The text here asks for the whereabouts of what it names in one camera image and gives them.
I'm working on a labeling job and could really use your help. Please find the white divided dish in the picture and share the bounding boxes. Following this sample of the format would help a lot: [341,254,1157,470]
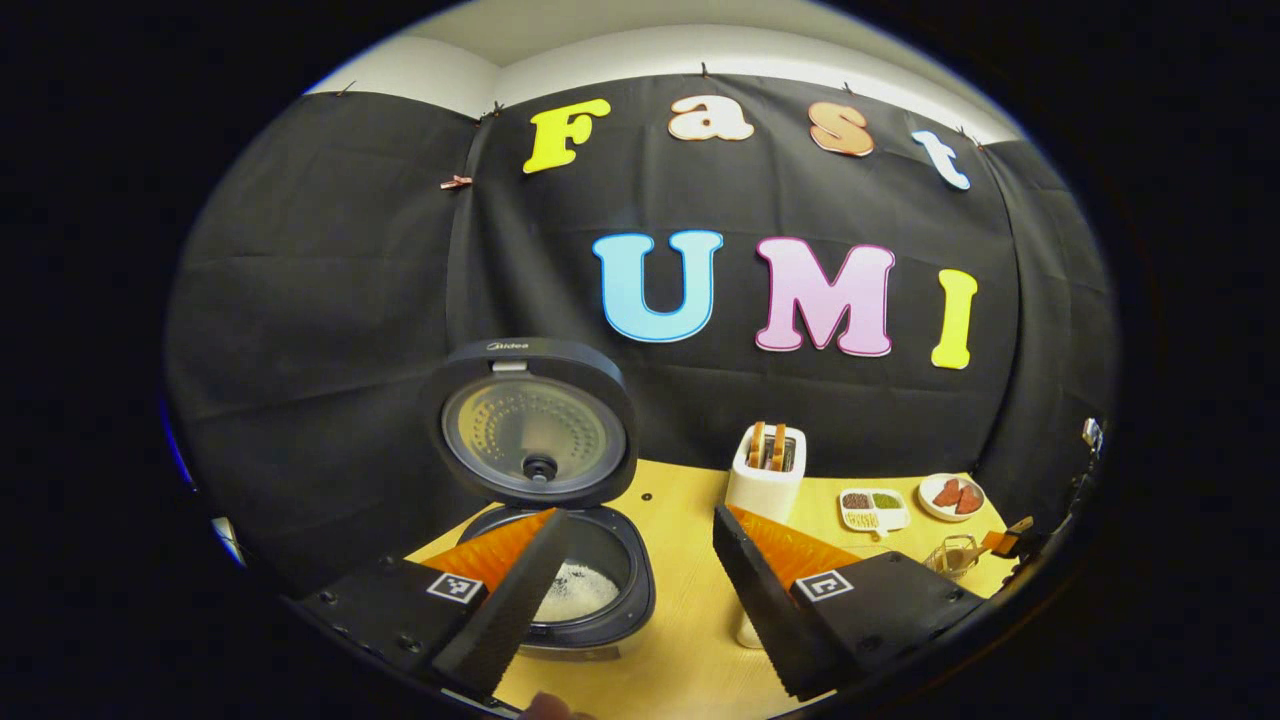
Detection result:
[838,487,911,536]

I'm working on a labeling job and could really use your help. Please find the round white plate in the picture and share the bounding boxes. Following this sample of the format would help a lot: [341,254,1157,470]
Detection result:
[918,473,988,523]

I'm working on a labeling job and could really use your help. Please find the metal wire chopstick holder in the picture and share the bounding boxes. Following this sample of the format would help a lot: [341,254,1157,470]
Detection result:
[925,535,986,581]

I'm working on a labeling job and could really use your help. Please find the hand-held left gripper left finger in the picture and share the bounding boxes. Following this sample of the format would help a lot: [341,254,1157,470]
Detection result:
[298,507,574,703]

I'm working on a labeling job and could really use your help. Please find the white toaster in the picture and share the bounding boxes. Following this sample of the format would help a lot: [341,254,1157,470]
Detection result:
[725,422,808,523]

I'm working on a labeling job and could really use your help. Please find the dark grey rice cooker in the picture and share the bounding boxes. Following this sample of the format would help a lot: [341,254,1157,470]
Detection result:
[418,337,659,663]

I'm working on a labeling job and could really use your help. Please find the white rice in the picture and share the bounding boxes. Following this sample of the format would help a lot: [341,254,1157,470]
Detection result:
[535,562,622,623]

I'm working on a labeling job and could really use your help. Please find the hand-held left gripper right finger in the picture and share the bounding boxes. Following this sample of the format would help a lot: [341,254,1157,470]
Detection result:
[712,504,993,701]

